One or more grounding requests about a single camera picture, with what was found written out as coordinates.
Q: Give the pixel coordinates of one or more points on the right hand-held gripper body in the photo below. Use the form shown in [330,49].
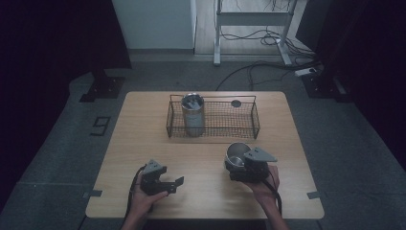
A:
[257,166]

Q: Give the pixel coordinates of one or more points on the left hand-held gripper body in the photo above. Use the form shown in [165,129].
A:
[152,179]

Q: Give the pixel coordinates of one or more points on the short stainless steel cup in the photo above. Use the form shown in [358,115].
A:
[236,153]

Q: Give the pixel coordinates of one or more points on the tall labelled stainless steel cup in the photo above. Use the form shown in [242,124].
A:
[193,118]

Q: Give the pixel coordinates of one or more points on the person's left hand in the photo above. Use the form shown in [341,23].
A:
[143,201]

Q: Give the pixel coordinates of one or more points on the person's right hand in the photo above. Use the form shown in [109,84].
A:
[263,190]

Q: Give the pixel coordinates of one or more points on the grey tape piece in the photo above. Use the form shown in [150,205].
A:
[93,193]
[313,195]

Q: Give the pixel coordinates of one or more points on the round black basket tag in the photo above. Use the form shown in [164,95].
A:
[236,103]

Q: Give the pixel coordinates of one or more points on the black stand base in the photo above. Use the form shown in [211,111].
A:
[322,86]
[103,87]

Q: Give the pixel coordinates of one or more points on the white power strip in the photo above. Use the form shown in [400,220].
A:
[304,71]

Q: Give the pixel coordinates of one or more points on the white cabinet panel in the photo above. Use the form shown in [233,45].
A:
[154,24]

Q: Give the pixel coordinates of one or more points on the dark curtain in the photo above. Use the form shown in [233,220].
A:
[367,48]
[48,41]

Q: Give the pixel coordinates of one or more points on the white desk frame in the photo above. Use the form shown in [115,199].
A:
[252,18]

